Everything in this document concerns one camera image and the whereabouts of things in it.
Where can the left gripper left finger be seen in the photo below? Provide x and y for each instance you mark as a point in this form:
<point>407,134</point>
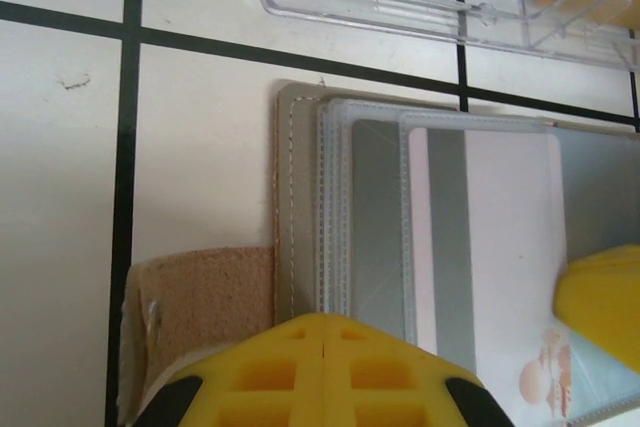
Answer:
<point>260,397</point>

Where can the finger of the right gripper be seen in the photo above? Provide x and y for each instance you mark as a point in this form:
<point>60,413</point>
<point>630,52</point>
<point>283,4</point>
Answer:
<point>605,307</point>

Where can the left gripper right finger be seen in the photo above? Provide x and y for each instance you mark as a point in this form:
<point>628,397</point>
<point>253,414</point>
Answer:
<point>390,397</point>

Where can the clear acrylic card stand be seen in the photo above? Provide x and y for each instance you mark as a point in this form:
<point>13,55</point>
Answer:
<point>350,2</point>

